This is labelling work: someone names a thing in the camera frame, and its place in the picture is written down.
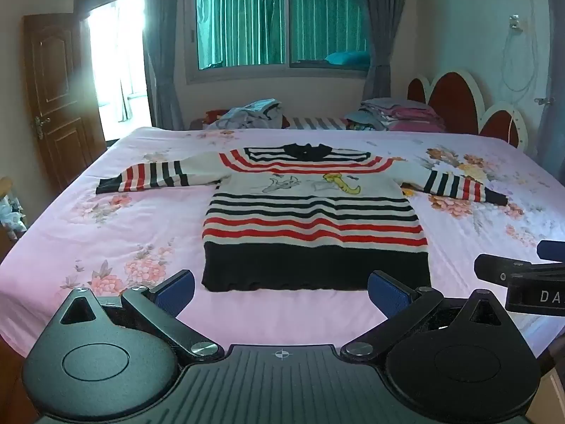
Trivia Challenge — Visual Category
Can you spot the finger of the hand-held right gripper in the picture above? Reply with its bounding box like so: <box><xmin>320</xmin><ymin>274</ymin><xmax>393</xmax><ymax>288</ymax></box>
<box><xmin>539</xmin><ymin>241</ymin><xmax>565</xmax><ymax>263</ymax></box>
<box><xmin>474</xmin><ymin>254</ymin><xmax>565</xmax><ymax>284</ymax></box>

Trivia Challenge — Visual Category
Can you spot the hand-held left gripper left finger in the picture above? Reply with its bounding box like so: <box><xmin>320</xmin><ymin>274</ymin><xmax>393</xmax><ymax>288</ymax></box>
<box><xmin>59</xmin><ymin>270</ymin><xmax>225</xmax><ymax>365</ymax></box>

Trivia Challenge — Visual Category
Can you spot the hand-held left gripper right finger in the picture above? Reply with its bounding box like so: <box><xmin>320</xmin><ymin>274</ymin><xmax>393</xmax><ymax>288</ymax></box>
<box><xmin>342</xmin><ymin>270</ymin><xmax>508</xmax><ymax>365</ymax></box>

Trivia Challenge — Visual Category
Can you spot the striped cartoon print sweater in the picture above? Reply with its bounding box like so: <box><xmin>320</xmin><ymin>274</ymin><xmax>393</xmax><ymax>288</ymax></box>
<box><xmin>96</xmin><ymin>142</ymin><xmax>509</xmax><ymax>293</ymax></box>

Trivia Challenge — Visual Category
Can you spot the stack of folded clothes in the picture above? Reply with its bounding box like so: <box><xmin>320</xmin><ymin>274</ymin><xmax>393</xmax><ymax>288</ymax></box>
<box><xmin>346</xmin><ymin>97</ymin><xmax>446</xmax><ymax>133</ymax></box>

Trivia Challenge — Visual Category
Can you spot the heap of grey clothes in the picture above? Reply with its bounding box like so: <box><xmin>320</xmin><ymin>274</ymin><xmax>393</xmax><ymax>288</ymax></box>
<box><xmin>205</xmin><ymin>98</ymin><xmax>283</xmax><ymax>131</ymax></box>

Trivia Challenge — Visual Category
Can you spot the bed with pink floral sheet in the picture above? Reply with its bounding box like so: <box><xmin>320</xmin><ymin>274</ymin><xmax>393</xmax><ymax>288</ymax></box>
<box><xmin>0</xmin><ymin>126</ymin><xmax>565</xmax><ymax>358</ymax></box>

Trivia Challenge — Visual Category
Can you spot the red scalloped headboard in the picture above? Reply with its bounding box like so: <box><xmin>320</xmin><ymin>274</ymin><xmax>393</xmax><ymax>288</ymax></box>
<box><xmin>407</xmin><ymin>70</ymin><xmax>528</xmax><ymax>153</ymax></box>

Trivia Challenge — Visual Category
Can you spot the red pillow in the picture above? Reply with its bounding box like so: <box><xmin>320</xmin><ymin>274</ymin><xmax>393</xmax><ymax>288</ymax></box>
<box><xmin>190</xmin><ymin>110</ymin><xmax>230</xmax><ymax>130</ymax></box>

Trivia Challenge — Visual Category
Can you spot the small patterned toy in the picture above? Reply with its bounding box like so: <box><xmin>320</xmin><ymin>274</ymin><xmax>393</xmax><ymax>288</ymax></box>
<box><xmin>0</xmin><ymin>177</ymin><xmax>28</xmax><ymax>241</ymax></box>

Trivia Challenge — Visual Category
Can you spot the striped cloth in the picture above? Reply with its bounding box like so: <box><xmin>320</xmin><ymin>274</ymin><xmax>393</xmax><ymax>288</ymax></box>
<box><xmin>285</xmin><ymin>116</ymin><xmax>349</xmax><ymax>130</ymax></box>

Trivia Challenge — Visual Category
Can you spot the teal pillow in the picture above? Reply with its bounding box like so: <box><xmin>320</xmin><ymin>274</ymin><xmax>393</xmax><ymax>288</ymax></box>
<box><xmin>324</xmin><ymin>51</ymin><xmax>370</xmax><ymax>66</ymax></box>

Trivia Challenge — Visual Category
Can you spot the brown wooden door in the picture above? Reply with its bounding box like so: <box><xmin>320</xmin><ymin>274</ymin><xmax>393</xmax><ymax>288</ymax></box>
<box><xmin>23</xmin><ymin>13</ymin><xmax>107</xmax><ymax>169</ymax></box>

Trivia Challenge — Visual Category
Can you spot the grey curtain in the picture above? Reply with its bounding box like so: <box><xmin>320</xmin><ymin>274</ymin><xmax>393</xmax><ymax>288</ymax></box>
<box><xmin>355</xmin><ymin>0</ymin><xmax>404</xmax><ymax>102</ymax></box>
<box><xmin>140</xmin><ymin>0</ymin><xmax>197</xmax><ymax>129</ymax></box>

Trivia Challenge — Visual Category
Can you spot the sliding glass window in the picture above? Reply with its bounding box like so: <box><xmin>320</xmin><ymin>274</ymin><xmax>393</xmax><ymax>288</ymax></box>
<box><xmin>185</xmin><ymin>0</ymin><xmax>371</xmax><ymax>84</ymax></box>

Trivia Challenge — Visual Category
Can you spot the white wall cable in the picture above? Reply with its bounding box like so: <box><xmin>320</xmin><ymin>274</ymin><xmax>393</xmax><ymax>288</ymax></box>
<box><xmin>501</xmin><ymin>31</ymin><xmax>541</xmax><ymax>93</ymax></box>

